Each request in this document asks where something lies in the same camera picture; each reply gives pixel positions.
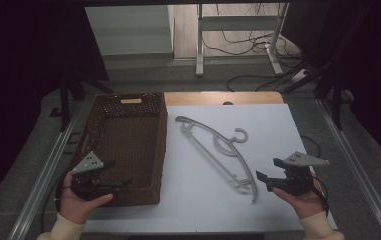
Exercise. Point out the brown wicker basket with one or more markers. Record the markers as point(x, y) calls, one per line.
point(134, 143)

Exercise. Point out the white metal desk frame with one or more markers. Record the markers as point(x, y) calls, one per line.
point(238, 22)

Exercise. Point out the person's right hand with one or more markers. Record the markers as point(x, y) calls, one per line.
point(306, 205)

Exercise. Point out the black metal stand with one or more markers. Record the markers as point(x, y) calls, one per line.
point(65, 100)
point(336, 100)

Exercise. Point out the white power strip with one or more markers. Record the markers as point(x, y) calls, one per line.
point(299, 75)

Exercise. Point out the person's left hand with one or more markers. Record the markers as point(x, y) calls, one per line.
point(73, 208)

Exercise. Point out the white board panel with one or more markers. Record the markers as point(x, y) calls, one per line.
point(128, 30)

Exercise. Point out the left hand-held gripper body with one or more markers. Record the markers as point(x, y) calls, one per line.
point(86, 165)

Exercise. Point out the silver metal rail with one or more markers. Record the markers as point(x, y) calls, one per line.
point(44, 176)
point(358, 166)

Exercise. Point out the white table sheet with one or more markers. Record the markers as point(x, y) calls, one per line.
point(204, 200)

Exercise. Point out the grey plastic clothes hanger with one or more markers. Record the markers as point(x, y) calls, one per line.
point(254, 192)

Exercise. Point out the dark table grommet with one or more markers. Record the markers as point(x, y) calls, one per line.
point(228, 103)

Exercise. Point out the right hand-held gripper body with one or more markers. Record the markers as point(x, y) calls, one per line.
point(299, 160)

